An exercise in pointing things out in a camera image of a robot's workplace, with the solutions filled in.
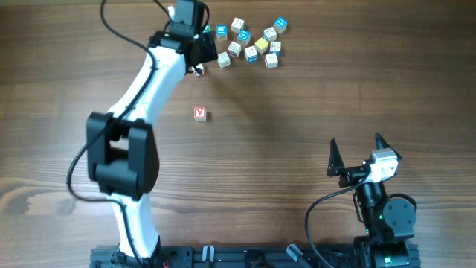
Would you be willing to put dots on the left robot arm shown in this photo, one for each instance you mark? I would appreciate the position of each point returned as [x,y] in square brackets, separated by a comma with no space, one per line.
[122,155]

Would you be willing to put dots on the blue top corner block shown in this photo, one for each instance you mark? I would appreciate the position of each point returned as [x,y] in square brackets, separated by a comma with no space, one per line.
[280,25]

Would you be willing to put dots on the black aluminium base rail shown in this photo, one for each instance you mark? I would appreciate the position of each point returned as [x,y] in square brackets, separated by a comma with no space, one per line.
[338,255]

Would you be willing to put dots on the blue sided wooden block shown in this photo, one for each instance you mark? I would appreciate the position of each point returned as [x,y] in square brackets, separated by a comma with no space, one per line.
[251,54]

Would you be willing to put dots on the white bird picture block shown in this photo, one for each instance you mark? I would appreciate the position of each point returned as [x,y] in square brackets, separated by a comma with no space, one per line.
[271,60]

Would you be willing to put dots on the blue L letter block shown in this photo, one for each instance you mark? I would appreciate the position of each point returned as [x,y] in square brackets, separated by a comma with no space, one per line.
[221,32]

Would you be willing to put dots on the blue picture wooden block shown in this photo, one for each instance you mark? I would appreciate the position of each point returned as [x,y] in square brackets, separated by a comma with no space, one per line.
[275,48]

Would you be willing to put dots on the plain top wooden block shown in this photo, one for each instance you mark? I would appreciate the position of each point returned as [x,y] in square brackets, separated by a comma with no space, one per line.
[237,25]

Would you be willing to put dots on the green N letter block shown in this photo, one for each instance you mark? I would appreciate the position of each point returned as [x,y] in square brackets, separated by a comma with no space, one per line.
[207,29]

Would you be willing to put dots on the red bottom wooden block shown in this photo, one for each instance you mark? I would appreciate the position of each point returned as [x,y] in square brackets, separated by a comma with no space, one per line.
[200,70]

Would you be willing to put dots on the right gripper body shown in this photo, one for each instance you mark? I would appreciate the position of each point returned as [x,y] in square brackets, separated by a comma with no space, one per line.
[351,176]

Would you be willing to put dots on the blue edged picture block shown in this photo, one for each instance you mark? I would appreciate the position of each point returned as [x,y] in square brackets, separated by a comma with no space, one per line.
[270,34]

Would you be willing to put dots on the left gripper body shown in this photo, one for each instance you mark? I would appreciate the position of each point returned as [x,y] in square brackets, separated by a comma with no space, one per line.
[207,50]

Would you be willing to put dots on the red V letter block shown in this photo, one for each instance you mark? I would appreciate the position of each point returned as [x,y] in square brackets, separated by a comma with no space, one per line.
[200,114]

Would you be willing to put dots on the blue D letter block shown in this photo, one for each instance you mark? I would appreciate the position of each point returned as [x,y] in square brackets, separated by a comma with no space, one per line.
[244,37]

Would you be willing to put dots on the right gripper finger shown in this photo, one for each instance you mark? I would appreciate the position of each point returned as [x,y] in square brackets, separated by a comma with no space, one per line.
[336,165]
[382,144]

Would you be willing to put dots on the red edged wooden block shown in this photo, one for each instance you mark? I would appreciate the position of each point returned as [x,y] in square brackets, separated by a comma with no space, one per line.
[234,49]

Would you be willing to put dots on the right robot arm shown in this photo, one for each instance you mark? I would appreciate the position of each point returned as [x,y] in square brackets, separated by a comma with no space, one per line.
[389,219]

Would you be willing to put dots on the plain beige wooden block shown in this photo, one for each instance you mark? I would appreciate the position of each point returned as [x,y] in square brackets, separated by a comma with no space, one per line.
[223,60]

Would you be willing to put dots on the yellow top wooden block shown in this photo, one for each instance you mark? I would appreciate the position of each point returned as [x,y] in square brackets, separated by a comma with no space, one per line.
[261,45]

